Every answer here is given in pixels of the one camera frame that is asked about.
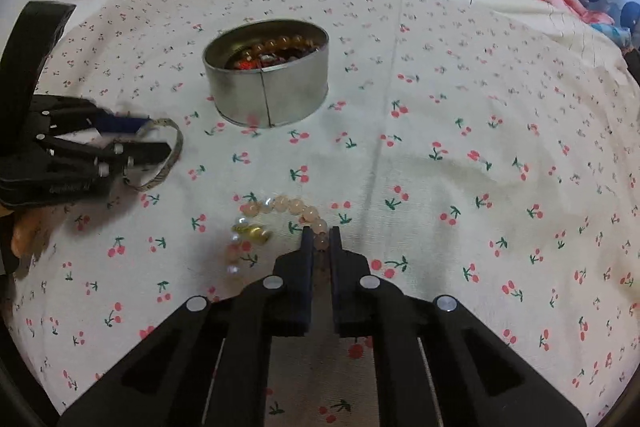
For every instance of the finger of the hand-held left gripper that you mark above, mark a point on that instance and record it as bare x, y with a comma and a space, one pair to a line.
145, 153
117, 123

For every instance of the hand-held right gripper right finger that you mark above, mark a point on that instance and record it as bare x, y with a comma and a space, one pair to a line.
350, 302

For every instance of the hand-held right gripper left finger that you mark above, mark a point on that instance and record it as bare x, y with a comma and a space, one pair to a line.
292, 302

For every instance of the silver bangle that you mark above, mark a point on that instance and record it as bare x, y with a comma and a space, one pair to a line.
175, 152

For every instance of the round metal tin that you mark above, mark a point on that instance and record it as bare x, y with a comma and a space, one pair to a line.
290, 92

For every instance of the person's left hand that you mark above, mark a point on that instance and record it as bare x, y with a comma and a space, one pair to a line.
25, 234

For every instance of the cherry print bedsheet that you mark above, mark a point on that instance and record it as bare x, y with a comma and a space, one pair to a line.
450, 182

